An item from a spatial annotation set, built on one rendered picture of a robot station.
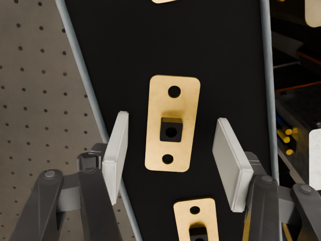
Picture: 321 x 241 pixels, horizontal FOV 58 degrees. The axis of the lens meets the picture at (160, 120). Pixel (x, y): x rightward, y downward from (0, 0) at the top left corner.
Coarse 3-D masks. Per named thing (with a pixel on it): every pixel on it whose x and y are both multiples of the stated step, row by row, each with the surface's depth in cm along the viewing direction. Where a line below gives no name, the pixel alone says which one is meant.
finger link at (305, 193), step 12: (300, 192) 15; (312, 192) 15; (300, 204) 14; (312, 204) 14; (300, 216) 14; (312, 216) 13; (288, 228) 15; (300, 228) 15; (312, 228) 12; (288, 240) 15; (300, 240) 13; (312, 240) 12
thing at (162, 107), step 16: (160, 80) 22; (176, 80) 22; (192, 80) 22; (160, 96) 22; (192, 96) 22; (160, 112) 23; (176, 112) 23; (192, 112) 23; (160, 128) 22; (176, 128) 22; (192, 128) 23; (160, 144) 24; (176, 144) 24; (160, 160) 25; (176, 160) 25
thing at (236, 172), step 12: (216, 132) 22; (228, 132) 20; (216, 144) 22; (228, 144) 18; (216, 156) 21; (228, 156) 18; (240, 156) 17; (228, 168) 18; (240, 168) 16; (228, 180) 18; (240, 180) 16; (228, 192) 18; (240, 192) 16; (240, 204) 17
